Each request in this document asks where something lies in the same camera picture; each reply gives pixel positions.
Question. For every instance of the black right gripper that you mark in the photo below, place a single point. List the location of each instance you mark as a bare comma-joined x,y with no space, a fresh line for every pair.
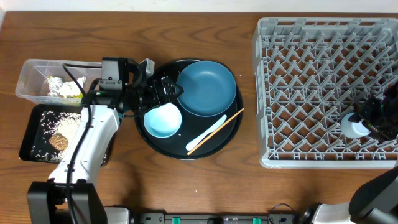
365,111

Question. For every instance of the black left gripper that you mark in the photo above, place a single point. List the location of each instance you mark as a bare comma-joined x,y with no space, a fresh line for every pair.
163,90

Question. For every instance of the light blue cup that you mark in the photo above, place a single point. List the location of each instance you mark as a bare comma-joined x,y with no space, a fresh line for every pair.
352,129

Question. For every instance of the light blue bowl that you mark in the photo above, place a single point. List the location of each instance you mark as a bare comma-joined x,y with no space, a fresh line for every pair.
164,121

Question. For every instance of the dark blue plate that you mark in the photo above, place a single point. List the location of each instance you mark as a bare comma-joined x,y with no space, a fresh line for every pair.
209,88

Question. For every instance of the wooden chopstick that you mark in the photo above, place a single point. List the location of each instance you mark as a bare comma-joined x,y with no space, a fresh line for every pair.
213,133

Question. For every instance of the foil snack wrapper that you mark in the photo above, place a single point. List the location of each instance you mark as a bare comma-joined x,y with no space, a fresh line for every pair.
54,84

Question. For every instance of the brown cookie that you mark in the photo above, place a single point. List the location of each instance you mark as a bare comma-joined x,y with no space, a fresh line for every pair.
59,142

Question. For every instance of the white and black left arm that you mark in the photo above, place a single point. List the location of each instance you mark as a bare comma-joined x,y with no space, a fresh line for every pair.
69,194

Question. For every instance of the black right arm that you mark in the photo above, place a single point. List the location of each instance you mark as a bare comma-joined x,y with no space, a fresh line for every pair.
376,200

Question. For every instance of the grey dishwasher rack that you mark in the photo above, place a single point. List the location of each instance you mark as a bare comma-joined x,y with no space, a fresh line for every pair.
309,73

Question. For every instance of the round black tray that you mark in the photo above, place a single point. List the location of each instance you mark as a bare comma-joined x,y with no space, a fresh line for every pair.
192,126

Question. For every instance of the light blue plastic knife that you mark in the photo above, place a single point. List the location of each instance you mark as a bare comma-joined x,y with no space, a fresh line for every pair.
211,129

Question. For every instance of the spilled white rice pile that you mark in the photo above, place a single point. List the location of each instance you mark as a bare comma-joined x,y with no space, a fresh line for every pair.
50,123

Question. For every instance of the clear plastic bin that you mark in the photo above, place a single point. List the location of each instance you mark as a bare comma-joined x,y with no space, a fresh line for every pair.
33,82

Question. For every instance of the black rectangular tray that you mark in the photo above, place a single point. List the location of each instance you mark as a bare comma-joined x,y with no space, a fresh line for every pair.
33,124

